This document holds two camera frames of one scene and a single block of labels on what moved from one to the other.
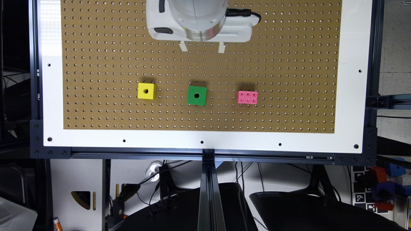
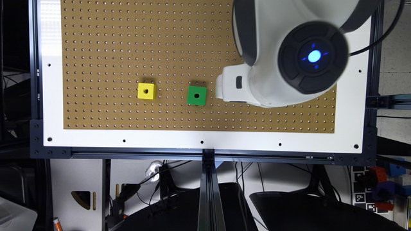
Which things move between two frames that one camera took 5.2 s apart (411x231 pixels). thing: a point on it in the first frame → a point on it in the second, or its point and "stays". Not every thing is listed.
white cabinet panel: (76, 175) stays
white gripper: (162, 25) → (232, 85)
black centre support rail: (210, 216) stays
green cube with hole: (196, 95) stays
